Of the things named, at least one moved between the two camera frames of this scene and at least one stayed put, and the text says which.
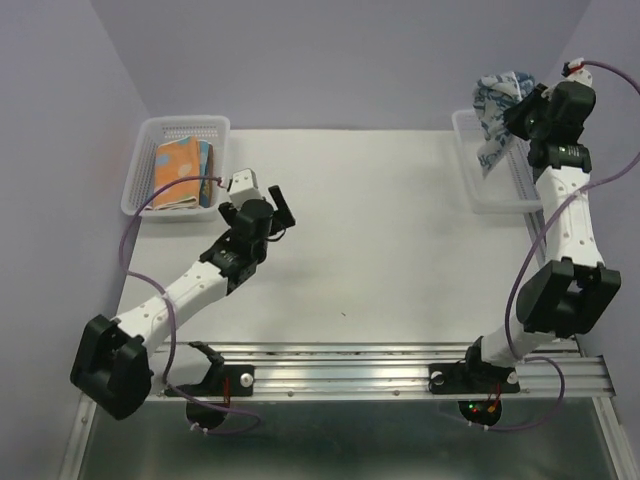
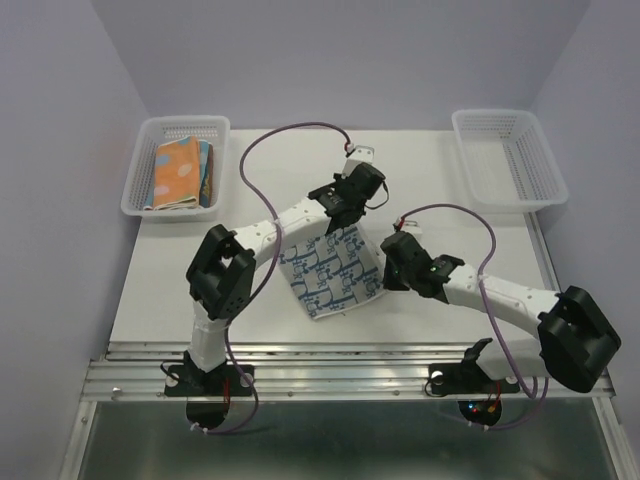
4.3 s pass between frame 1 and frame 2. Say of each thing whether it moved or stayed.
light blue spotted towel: stayed
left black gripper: moved
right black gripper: moved
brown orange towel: stayed
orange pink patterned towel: stayed
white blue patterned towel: moved
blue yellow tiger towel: stayed
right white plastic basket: stayed
